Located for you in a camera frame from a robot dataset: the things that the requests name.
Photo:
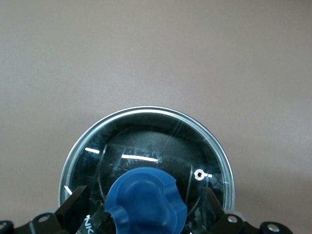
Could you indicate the glass lid with blue knob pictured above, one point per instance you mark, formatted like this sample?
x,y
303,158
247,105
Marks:
x,y
146,200

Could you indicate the brown table cover sheet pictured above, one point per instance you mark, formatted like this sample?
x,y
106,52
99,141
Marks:
x,y
146,48

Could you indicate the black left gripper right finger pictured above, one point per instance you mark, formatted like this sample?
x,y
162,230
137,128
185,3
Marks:
x,y
217,219

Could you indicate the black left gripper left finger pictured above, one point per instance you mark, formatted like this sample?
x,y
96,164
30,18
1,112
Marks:
x,y
70,214

